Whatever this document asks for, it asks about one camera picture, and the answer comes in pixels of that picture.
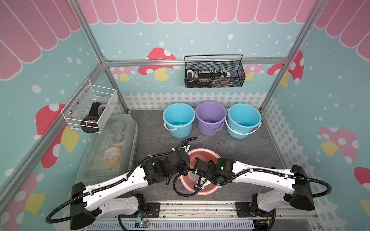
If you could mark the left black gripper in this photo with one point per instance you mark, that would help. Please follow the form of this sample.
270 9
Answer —
186 167

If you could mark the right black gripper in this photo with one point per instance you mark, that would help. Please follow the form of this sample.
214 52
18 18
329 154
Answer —
209 162

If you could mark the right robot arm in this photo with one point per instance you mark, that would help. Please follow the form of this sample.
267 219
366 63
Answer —
288 186

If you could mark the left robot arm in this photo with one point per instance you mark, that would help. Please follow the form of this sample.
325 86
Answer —
85 210

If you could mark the left blue bucket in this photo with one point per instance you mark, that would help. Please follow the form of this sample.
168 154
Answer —
178 119

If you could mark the blue bucket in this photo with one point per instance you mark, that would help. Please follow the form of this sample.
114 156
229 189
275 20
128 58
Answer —
178 119
242 120

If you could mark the purple bucket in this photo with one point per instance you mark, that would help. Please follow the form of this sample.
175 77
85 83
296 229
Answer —
211 118

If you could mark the right blue bucket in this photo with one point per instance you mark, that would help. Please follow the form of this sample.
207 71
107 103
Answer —
242 120

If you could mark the clear plastic storage box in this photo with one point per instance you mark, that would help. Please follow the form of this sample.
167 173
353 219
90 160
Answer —
110 153

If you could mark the black tape dispenser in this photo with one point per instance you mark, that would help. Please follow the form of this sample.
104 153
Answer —
90 123

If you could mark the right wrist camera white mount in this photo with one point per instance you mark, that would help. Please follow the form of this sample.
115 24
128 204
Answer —
201 183

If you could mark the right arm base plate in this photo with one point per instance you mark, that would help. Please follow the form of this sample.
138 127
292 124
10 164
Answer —
245 209

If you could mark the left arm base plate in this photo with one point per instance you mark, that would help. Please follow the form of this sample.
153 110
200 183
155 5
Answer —
152 211

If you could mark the black wire mesh basket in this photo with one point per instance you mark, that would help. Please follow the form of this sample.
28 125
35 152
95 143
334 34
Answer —
216 71

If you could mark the white wire basket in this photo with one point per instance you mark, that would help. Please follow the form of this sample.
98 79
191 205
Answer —
79 105

